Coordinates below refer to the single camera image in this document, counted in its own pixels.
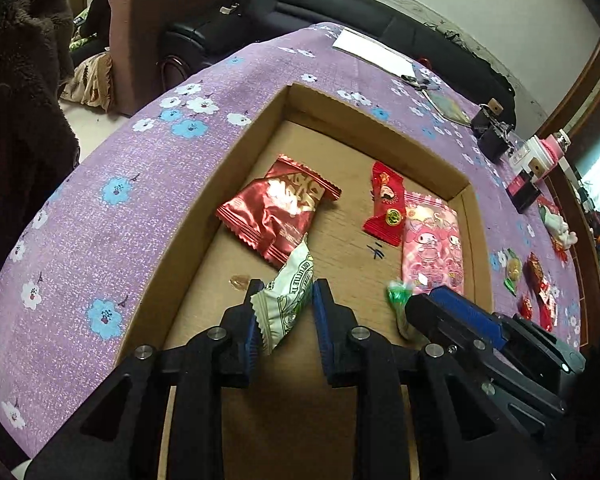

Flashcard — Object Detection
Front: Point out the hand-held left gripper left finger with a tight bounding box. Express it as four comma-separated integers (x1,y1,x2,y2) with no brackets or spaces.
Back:
25,279,266,480

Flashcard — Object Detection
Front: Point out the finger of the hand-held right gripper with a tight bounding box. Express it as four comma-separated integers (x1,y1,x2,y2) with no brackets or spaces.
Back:
404,293,567,434
427,286,587,377

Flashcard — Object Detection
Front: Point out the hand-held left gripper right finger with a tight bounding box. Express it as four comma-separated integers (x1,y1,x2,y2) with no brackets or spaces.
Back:
312,279,556,480

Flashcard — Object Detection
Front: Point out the white green snack packet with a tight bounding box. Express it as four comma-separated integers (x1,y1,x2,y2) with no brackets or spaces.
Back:
250,234,315,356

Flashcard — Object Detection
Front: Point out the green twist candy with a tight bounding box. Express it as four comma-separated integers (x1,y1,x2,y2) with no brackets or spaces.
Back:
502,249,523,295
385,280,431,343

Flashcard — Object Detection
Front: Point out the pink printed snack packet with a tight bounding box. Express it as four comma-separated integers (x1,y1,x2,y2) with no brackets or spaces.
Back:
400,191,467,297

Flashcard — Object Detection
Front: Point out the dark red snack packet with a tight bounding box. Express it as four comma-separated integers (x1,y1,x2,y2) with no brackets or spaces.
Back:
215,154,342,268

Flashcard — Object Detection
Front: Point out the red figure snack packet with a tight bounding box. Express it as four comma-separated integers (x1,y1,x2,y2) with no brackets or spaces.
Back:
362,161,406,248

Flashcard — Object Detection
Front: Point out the cardboard box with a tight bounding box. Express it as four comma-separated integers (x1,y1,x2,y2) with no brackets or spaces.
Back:
117,84,496,480

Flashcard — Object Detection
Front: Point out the black corked bottle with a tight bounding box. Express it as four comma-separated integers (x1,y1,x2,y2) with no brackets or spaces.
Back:
506,157,548,215

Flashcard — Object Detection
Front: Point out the red plastic wrapper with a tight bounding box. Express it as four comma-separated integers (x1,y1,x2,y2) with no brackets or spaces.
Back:
536,195,571,263

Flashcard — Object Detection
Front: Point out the clutter of tools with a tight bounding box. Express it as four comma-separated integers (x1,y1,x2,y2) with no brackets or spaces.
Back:
577,180,600,266

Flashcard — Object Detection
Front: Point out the pink white box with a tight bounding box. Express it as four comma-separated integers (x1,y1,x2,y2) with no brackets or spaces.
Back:
510,135,556,181

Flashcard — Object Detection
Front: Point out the black clip device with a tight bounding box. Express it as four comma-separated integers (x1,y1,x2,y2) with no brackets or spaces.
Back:
471,100,516,163

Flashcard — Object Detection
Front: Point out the purple floral tablecloth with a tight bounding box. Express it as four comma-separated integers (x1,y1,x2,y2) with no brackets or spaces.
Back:
0,21,600,466

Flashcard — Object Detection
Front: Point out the pink knit-covered bottle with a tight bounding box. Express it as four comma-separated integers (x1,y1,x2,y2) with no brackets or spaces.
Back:
542,129,571,171

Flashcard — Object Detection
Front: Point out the clipboard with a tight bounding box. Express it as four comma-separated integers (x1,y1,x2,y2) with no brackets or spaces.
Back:
402,74,473,127

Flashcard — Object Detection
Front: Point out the wooden cabinet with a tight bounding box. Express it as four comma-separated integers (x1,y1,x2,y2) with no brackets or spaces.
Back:
535,35,600,311

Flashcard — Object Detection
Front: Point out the white paper sheet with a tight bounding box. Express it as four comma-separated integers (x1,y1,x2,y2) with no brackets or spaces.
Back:
332,28,417,78

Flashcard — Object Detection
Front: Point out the beige patterned cloth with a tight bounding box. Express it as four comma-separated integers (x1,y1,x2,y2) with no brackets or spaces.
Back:
60,52,116,111

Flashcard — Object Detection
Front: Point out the brown armchair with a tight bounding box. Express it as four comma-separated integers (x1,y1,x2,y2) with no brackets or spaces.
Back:
105,0,256,118

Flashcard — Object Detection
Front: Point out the dark brown fleece garment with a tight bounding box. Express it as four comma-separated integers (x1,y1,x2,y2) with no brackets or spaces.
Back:
0,0,83,311

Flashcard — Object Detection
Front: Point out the black sofa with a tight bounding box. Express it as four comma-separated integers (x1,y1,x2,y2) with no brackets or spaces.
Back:
160,0,518,128

